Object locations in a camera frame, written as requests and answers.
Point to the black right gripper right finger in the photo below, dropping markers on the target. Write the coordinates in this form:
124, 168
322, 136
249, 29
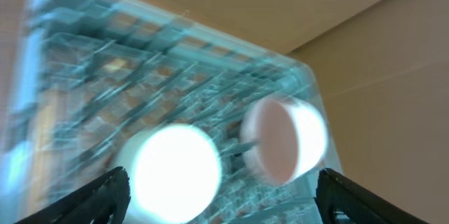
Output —
341, 200

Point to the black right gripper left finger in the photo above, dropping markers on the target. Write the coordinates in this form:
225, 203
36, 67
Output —
102, 201

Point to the white bowl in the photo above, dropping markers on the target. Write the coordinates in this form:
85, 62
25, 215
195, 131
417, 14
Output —
174, 173
288, 138

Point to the grey dishwasher rack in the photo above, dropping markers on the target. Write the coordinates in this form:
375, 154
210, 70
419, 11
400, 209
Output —
90, 74

